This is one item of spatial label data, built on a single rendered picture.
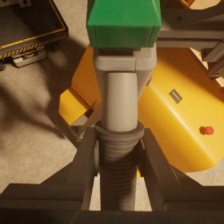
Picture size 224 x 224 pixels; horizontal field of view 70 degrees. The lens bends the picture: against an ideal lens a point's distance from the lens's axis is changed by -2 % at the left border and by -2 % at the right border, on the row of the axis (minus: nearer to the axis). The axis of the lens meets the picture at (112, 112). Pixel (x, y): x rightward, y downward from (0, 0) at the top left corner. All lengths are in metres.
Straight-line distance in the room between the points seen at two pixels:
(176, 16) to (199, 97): 0.70
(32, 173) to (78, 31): 1.40
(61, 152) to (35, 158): 0.21
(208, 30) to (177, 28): 0.03
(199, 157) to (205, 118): 0.18
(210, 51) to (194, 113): 0.61
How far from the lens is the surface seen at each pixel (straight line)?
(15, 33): 1.47
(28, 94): 1.59
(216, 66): 0.25
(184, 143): 0.81
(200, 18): 0.19
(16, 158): 1.53
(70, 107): 1.17
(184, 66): 0.88
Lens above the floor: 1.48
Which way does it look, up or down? 70 degrees down
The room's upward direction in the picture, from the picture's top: 52 degrees clockwise
